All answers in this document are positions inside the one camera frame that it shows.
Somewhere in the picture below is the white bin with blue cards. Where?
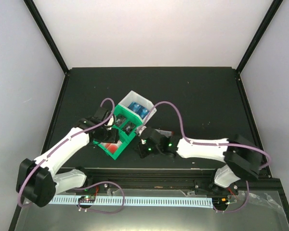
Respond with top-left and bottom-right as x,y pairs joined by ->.
118,90 -> 157,123

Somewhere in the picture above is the brown leather card holder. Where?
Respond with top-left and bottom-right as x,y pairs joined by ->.
156,129 -> 173,138

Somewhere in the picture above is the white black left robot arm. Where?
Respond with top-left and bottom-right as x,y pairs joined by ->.
16,107 -> 118,207

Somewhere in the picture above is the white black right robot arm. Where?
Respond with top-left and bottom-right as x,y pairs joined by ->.
136,127 -> 263,194

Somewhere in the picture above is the red white card stack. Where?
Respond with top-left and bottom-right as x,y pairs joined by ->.
103,142 -> 122,154

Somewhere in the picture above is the black VIP card stack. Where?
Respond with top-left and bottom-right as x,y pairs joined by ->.
115,114 -> 126,127

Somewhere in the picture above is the green bin with black cards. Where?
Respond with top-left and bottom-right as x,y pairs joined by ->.
114,103 -> 147,143

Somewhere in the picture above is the blue VIP card front stack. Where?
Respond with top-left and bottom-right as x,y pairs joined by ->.
137,107 -> 150,119

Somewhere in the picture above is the blue vip card stack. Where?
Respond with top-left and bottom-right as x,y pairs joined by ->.
128,102 -> 140,113
137,107 -> 150,119

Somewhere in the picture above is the blue VIP card rear stack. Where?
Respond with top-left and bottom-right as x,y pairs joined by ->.
128,102 -> 140,113

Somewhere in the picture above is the left controller circuit board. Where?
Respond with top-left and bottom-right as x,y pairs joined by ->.
78,195 -> 96,204

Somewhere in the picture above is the controller circuit board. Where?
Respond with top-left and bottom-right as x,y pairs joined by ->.
212,197 -> 237,205
78,195 -> 96,204

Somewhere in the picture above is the right controller circuit board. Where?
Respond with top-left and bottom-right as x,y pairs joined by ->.
212,197 -> 237,205

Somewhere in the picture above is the clear acrylic front panel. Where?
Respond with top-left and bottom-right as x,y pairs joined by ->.
13,203 -> 289,231

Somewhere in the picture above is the black aluminium frame rail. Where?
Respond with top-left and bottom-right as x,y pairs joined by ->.
81,168 -> 282,193

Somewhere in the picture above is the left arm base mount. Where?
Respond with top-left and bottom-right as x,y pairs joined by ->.
81,178 -> 109,194

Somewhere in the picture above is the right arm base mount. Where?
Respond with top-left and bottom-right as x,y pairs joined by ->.
194,179 -> 238,196

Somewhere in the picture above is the white slotted cable duct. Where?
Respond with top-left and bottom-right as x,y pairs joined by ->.
49,195 -> 213,208

